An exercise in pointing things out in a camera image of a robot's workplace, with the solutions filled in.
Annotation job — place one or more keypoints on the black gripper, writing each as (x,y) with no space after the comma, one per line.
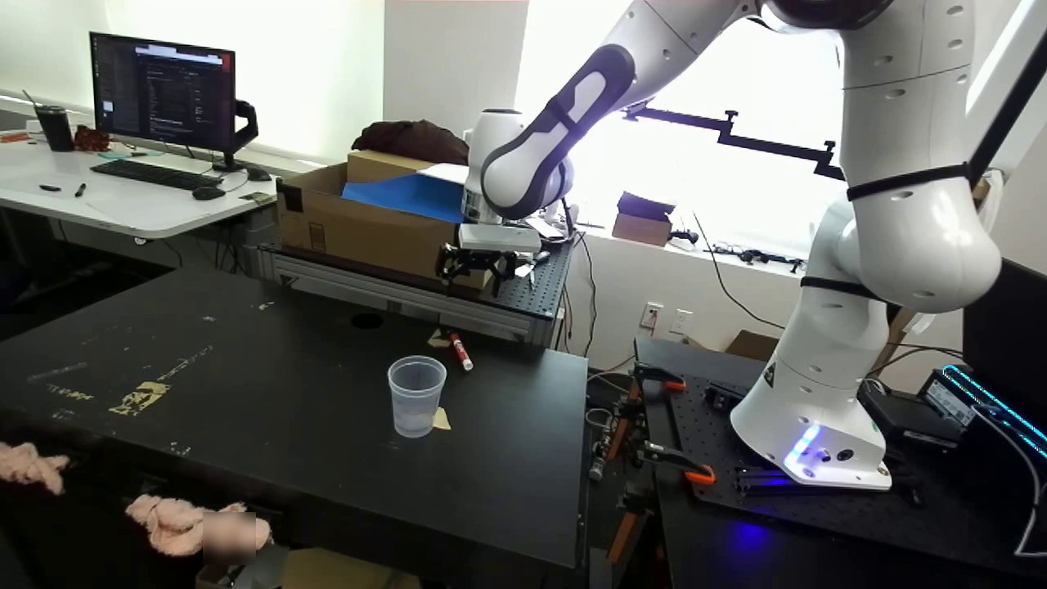
(484,265)

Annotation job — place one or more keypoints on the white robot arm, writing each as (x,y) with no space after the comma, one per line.
(895,217)

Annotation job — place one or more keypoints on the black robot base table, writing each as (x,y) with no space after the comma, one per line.
(828,525)

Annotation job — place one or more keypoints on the translucent plastic cup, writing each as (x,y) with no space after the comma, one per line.
(416,393)

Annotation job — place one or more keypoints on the black desk cup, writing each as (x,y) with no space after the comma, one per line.
(52,130)

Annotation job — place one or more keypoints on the person's pink hand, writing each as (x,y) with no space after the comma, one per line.
(32,467)
(165,525)

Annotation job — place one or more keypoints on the blue sheet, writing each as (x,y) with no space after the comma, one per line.
(406,197)

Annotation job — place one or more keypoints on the brown cardboard box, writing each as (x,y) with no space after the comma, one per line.
(347,231)

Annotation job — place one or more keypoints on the tan tape piece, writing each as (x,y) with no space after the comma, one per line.
(438,420)

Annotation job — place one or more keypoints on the dark brown bag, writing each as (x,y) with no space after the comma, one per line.
(409,142)

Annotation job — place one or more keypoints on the small brown box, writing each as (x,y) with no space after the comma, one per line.
(643,217)

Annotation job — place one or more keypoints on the black computer mouse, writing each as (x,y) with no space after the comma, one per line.
(208,190)

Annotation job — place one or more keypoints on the black keyboard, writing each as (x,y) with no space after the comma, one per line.
(154,175)

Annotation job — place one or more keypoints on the black computer monitor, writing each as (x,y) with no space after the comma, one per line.
(165,97)

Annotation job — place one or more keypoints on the white office desk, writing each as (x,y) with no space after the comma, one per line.
(108,202)

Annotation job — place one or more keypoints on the blue lit black console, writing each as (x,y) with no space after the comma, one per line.
(985,409)

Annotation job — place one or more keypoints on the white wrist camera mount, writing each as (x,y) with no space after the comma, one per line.
(500,237)

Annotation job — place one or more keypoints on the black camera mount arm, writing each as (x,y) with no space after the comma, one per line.
(741,140)

